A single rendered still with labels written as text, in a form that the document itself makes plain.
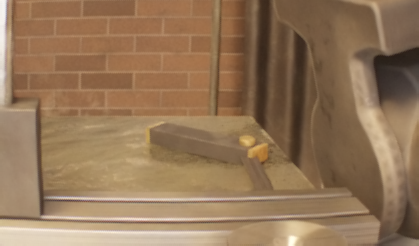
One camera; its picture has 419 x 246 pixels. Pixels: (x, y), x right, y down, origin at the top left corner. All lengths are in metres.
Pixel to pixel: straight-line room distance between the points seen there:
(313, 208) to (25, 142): 0.15
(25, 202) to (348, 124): 0.19
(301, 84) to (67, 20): 0.97
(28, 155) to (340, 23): 0.18
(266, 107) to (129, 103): 0.61
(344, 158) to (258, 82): 2.25
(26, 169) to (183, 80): 2.75
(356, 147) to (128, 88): 2.67
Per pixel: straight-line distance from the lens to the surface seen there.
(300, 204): 0.40
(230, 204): 0.39
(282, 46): 2.73
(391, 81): 0.44
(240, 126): 0.69
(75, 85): 3.08
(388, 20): 0.38
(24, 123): 0.35
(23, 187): 0.36
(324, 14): 0.43
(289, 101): 2.74
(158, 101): 3.11
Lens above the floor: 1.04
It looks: 13 degrees down
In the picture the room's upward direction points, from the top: 2 degrees clockwise
